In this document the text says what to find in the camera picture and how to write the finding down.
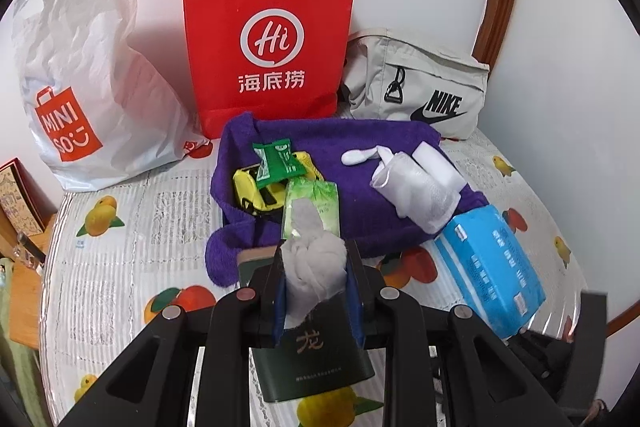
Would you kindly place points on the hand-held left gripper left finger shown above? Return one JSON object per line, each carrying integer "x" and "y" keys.
{"x": 279, "y": 317}

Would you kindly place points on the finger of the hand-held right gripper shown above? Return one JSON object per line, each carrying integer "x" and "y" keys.
{"x": 592, "y": 322}

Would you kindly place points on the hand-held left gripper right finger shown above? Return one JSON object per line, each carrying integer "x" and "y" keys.
{"x": 356, "y": 317}

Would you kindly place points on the white tissue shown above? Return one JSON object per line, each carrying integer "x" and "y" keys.
{"x": 315, "y": 267}

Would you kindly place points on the green wet wipes pack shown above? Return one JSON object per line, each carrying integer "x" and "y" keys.
{"x": 325, "y": 202}

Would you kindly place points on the small green packet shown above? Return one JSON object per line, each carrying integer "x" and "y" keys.
{"x": 272, "y": 162}

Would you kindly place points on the white sponge block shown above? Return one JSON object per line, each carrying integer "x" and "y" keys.
{"x": 440, "y": 167}

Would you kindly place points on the purple towel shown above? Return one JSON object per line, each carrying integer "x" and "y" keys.
{"x": 350, "y": 137}

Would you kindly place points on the dark green tea tin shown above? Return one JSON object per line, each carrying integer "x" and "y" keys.
{"x": 310, "y": 357}

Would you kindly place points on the blue tissue pack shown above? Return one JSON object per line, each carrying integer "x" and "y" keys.
{"x": 490, "y": 267}

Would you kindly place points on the fruit printed tablecloth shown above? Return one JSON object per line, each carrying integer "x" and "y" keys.
{"x": 150, "y": 232}

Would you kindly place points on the grey waist bag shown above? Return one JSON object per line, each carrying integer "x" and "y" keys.
{"x": 370, "y": 72}

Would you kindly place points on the light green blanket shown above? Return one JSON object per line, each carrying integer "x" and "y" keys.
{"x": 20, "y": 382}

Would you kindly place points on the brown patterned box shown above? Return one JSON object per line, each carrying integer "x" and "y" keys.
{"x": 20, "y": 197}

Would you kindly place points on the red paper bag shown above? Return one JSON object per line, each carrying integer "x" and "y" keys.
{"x": 225, "y": 7}

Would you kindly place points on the white plastic shopping bag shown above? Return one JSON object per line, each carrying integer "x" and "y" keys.
{"x": 100, "y": 57}

